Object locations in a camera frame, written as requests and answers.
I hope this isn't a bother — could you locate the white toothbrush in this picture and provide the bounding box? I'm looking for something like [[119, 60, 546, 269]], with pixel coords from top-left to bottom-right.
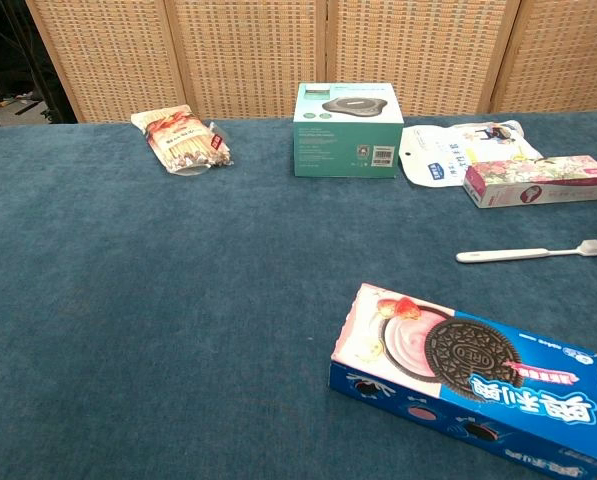
[[455, 238, 597, 265]]

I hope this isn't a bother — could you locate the teal product box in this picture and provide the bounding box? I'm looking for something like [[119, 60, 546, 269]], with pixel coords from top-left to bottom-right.
[[292, 82, 405, 179]]

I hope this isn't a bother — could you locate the blue table cloth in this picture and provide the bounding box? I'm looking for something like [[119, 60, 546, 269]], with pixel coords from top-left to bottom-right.
[[0, 110, 597, 480]]

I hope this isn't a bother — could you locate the snack stick packet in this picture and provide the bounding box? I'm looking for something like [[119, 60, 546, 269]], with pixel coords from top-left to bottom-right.
[[130, 110, 233, 174]]

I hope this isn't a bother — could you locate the white plastic pouch bag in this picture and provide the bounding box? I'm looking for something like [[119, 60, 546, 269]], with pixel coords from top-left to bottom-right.
[[398, 119, 545, 189]]

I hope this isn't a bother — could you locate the woven rattan folding screen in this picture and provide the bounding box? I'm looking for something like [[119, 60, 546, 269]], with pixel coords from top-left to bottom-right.
[[25, 0, 597, 124]]

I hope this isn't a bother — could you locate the blue Oreo cookie box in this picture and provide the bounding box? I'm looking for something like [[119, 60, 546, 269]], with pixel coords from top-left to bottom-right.
[[328, 282, 597, 480]]

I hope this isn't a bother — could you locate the pink floral toothpaste box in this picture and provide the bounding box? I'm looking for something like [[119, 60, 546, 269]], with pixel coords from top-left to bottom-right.
[[462, 154, 597, 209]]

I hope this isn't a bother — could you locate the black tripod stand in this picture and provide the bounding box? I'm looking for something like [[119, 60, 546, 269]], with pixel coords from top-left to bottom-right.
[[0, 0, 72, 125]]

